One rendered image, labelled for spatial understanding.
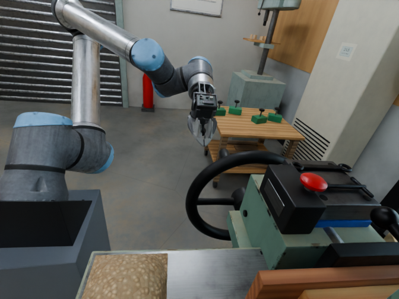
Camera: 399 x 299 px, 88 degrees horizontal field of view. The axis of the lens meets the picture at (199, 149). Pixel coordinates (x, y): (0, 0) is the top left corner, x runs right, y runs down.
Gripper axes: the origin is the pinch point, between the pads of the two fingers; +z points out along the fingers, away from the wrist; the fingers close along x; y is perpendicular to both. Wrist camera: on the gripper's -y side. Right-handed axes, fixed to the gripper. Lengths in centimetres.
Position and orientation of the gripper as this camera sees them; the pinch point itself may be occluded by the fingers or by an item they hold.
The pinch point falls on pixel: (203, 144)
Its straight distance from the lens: 59.1
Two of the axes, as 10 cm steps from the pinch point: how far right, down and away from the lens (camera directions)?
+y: 1.5, -6.0, -7.9
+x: 9.9, 0.6, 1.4
